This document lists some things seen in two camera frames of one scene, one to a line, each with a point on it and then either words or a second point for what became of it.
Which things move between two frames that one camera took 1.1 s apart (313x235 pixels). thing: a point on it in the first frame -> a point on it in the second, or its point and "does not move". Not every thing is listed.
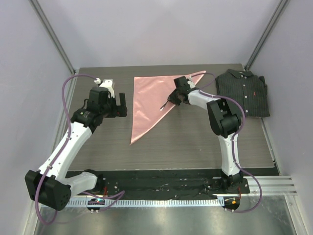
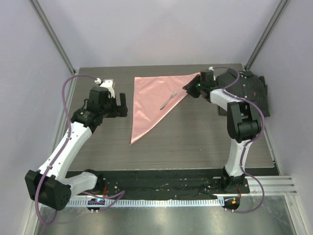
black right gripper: (172, 99) -> (190, 86)
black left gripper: (118, 110) does not move
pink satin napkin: (150, 94) does not move
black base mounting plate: (191, 183) does not move
